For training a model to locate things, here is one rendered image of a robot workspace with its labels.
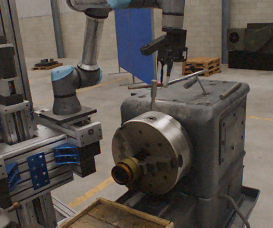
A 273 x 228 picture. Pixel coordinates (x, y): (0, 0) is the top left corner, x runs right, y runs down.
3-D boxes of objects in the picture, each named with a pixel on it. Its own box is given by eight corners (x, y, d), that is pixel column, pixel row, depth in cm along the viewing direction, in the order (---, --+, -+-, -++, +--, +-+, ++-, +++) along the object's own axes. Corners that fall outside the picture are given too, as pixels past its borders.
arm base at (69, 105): (47, 112, 150) (44, 94, 147) (72, 105, 161) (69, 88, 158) (62, 116, 141) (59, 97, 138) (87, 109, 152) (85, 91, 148)
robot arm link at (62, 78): (49, 93, 148) (45, 67, 144) (72, 88, 157) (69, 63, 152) (59, 96, 140) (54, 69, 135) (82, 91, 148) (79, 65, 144)
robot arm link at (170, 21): (168, 15, 93) (157, 13, 99) (167, 29, 94) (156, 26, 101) (188, 16, 96) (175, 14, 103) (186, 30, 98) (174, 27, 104)
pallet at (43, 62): (48, 65, 1298) (46, 57, 1286) (62, 65, 1280) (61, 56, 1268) (31, 70, 1188) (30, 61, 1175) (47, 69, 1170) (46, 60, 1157)
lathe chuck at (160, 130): (123, 170, 132) (125, 105, 120) (185, 195, 118) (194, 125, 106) (111, 178, 125) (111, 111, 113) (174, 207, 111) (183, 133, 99)
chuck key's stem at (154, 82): (150, 111, 107) (153, 81, 102) (148, 109, 108) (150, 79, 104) (156, 111, 108) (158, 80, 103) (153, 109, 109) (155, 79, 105)
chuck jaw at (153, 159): (152, 151, 112) (179, 153, 106) (154, 163, 113) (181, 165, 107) (135, 162, 103) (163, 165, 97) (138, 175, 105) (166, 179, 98)
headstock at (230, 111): (177, 135, 192) (175, 76, 179) (249, 147, 168) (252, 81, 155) (121, 175, 144) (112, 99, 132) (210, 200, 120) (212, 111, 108)
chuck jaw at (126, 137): (138, 152, 116) (122, 127, 117) (146, 147, 113) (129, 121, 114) (121, 163, 107) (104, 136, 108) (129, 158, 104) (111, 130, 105)
